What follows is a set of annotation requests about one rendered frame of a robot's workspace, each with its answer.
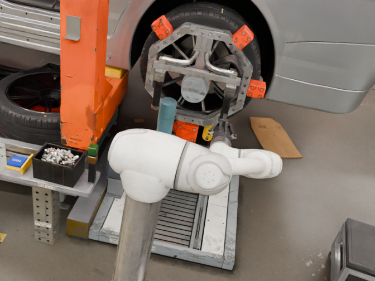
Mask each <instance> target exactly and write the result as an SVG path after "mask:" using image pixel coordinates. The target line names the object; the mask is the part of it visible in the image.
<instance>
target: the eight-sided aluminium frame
mask: <svg viewBox="0 0 375 281"><path fill-rule="evenodd" d="M202 32H203V33H202ZM185 34H190V35H195V36H197V35H198V36H202V37H205V38H213V39H214V40H219V41H224V42H225V44H226V45H227V46H228V48H229V49H230V51H231V53H232V54H233V55H236V57H237V58H238V59H239V61H240V63H241V67H242V69H243V71H244V72H243V79H242V81H241V85H240V87H239V91H238V95H237V99H236V100H235V101H233V102H231V104H230V107H229V112H228V116H230V115H232V114H233V113H235V112H238V111H239V110H241V109H243V105H244V101H245V98H246V94H247V90H248V87H249V82H250V80H251V76H252V72H253V66H252V64H251V62H250V61H249V60H248V58H247V57H246V55H245V53H244V52H243V50H240V49H239V48H238V47H237V46H236V45H235V44H234V43H233V42H232V40H233V35H232V33H231V32H230V31H228V30H225V29H219V28H214V27H209V26H204V25H199V24H196V23H192V22H185V23H183V24H181V26H179V27H178V28H176V29H174V30H173V32H172V34H170V35H169V36H167V37H166V38H164V39H163V40H158V41H157V42H155V43H154V44H153V45H151V47H150V49H149V53H148V63H147V72H146V81H145V89H146V90H147V92H148V93H149V94H150V95H151V96H152V97H153V92H154V87H155V81H154V80H153V78H154V73H155V70H156V69H155V68H153V67H152V65H153V61H154V60H157V58H158V52H160V51H161V50H163V49H164V48H165V47H167V46H168V45H170V44H172V43H173V42H175V41H176V40H178V39H179V38H180V37H182V36H183V35H185ZM210 34H211V35H210ZM221 110H222V108H220V109H218V110H216V111H215V112H213V113H211V114H209V115H204V114H199V113H194V112H189V111H186V110H180V109H176V113H175V119H176V120H179V121H182V122H187V123H191V124H197V125H202V126H204V127H209V126H211V125H213V124H214V123H215V122H216V121H218V118H219V117H220V113H221Z"/></svg>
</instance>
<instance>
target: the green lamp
mask: <svg viewBox="0 0 375 281"><path fill-rule="evenodd" d="M98 151H99V145H98V144H93V143H91V144H90V145H89V147H88V154H90V155H93V156H96V155H97V153H98Z"/></svg>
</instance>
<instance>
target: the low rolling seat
mask: <svg viewBox="0 0 375 281"><path fill-rule="evenodd" d="M328 259H329V261H330V263H331V272H330V281H375V226H374V225H371V224H368V223H365V222H362V221H359V220H356V219H352V218H347V220H345V221H344V222H343V224H342V226H341V228H340V230H339V232H338V234H337V236H336V238H335V240H334V242H333V243H332V245H331V251H330V252H329V254H328Z"/></svg>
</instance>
